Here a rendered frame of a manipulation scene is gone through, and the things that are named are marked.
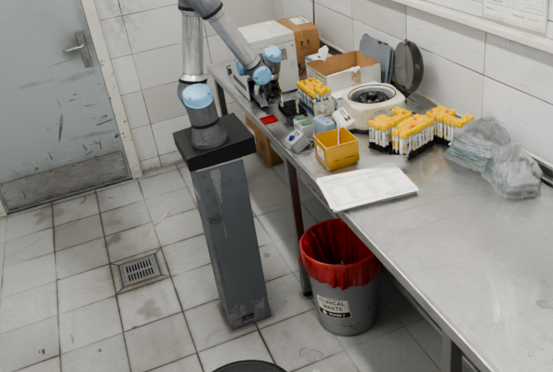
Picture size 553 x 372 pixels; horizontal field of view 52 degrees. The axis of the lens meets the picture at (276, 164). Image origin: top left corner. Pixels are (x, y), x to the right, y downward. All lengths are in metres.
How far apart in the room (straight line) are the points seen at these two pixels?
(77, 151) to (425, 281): 2.98
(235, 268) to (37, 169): 1.99
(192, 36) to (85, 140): 1.95
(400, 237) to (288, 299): 1.23
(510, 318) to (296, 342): 1.35
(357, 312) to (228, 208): 0.73
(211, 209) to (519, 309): 1.31
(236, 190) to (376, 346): 0.92
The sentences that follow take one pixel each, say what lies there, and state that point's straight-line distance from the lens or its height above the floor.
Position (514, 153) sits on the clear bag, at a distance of 2.02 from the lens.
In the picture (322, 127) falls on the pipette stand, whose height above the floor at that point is 0.96.
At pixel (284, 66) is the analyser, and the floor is 1.01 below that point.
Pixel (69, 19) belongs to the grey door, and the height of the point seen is 1.19.
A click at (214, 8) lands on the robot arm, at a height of 1.47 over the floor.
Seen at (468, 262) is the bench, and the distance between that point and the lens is 1.72.
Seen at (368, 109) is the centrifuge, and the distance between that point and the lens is 2.37.
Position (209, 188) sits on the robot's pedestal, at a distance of 2.36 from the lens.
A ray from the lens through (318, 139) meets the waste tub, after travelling 2.23.
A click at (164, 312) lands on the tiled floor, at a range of 3.03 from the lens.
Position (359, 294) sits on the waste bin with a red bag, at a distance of 2.53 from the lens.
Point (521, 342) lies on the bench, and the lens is 1.52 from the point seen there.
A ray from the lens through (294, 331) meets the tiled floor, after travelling 2.77.
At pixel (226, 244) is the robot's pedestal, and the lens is 2.52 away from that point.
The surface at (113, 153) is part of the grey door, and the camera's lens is 4.18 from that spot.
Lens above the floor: 1.96
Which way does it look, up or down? 29 degrees down
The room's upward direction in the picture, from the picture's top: 8 degrees counter-clockwise
